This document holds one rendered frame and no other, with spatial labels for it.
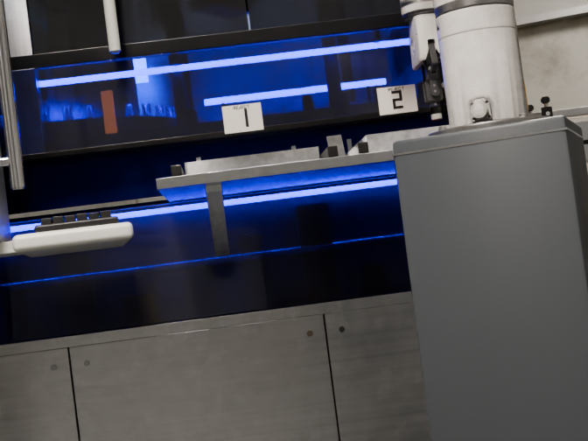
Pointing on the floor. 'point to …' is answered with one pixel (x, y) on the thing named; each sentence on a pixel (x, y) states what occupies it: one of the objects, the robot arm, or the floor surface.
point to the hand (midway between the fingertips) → (432, 91)
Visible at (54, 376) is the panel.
